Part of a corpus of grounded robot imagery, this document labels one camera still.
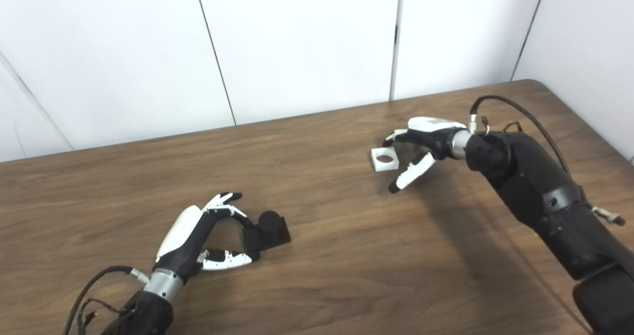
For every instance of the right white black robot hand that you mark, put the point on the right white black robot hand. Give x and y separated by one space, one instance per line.
433 132

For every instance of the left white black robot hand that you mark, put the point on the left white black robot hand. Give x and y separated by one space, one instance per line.
185 236

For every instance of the white square piece with hole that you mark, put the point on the white square piece with hole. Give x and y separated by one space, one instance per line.
376 164

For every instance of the black peg with square base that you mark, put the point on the black peg with square base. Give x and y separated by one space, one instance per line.
270 231

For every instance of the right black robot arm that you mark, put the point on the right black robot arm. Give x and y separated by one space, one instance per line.
535 186

